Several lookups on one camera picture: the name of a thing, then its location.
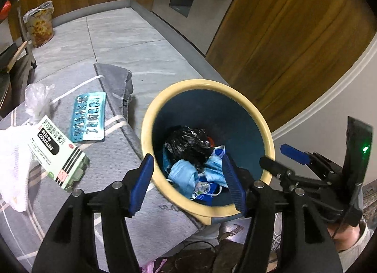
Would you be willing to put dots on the yellow rimmed blue bin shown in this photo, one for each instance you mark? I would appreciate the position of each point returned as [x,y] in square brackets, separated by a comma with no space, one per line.
[206,108]

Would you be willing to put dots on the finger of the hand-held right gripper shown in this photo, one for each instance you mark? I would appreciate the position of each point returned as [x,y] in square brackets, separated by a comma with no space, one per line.
[277,168]
[294,152]

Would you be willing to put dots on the grey plaid blanket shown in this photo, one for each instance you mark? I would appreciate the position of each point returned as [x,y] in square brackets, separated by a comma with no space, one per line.
[112,158]

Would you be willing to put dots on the black plastic bag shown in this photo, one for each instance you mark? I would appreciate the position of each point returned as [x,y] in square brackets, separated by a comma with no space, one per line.
[185,143]

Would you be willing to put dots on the white green medicine box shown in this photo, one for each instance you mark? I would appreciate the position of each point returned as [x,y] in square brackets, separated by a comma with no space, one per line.
[53,146]

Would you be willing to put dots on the person's right forearm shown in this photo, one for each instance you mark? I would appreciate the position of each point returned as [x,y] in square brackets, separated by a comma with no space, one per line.
[358,236]

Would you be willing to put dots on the pink cloth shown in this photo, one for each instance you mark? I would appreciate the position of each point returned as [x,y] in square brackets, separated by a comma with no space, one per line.
[153,265]

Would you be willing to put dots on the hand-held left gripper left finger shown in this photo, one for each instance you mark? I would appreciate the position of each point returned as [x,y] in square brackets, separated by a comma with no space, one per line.
[141,184]

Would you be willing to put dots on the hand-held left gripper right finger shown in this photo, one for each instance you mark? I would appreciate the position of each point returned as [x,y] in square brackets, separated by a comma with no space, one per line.
[234,181]

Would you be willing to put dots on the blue face mask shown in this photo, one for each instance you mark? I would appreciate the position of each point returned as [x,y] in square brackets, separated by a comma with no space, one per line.
[216,170]
[182,174]

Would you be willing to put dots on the blue white packet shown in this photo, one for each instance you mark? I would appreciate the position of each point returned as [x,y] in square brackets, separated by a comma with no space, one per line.
[206,196]

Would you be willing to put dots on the teal blister pack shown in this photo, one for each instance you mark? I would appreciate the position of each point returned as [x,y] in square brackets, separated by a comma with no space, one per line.
[88,117]

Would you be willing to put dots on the orange red plastic bag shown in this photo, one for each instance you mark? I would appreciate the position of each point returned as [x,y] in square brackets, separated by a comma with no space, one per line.
[5,8]

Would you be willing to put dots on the clear bag of snacks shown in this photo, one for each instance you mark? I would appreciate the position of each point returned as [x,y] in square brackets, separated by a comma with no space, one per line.
[39,26]

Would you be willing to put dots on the wooden kitchen cabinets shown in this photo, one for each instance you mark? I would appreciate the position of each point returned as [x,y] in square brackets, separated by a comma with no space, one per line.
[279,40]

